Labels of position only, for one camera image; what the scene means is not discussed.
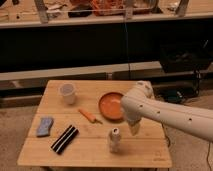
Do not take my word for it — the black white striped block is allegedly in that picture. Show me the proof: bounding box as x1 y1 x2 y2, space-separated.
51 125 79 154

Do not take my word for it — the wooden table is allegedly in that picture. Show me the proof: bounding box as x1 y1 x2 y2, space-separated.
18 80 172 168

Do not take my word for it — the orange object on shelf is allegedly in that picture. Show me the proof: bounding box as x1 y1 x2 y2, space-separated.
91 0 123 16

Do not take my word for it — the black cable on floor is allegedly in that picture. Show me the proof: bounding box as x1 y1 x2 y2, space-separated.
205 141 213 171

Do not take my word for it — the translucent plastic cup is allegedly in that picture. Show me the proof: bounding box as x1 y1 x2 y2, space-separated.
59 83 76 105

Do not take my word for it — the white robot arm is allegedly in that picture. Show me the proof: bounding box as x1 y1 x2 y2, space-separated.
121 81 213 142

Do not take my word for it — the blue sponge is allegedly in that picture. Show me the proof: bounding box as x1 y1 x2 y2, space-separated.
36 117 54 137

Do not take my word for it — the orange toy carrot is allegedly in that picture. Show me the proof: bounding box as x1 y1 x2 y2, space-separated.
78 109 103 124

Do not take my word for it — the black box on right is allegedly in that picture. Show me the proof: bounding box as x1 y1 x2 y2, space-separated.
159 43 213 73

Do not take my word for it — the orange bowl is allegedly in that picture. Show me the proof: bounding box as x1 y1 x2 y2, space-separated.
98 92 123 121

